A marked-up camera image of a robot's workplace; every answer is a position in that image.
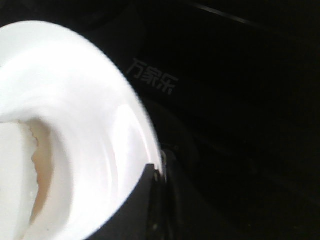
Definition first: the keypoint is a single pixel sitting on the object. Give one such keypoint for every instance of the fried egg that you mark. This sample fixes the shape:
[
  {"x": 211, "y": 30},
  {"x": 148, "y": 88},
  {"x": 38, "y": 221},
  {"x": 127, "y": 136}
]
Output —
[{"x": 25, "y": 175}]

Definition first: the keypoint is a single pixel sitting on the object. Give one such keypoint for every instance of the white plate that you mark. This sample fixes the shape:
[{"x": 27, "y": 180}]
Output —
[{"x": 100, "y": 134}]

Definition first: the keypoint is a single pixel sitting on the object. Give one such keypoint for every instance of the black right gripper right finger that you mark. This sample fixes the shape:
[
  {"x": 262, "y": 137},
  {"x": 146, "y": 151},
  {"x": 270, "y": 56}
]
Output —
[{"x": 178, "y": 212}]

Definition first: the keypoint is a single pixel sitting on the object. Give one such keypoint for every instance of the black glass gas cooktop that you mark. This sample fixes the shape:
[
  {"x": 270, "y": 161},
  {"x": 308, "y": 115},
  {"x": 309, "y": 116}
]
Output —
[{"x": 233, "y": 90}]

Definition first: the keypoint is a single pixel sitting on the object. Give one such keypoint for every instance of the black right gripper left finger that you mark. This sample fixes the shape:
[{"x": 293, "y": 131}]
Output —
[{"x": 130, "y": 221}]

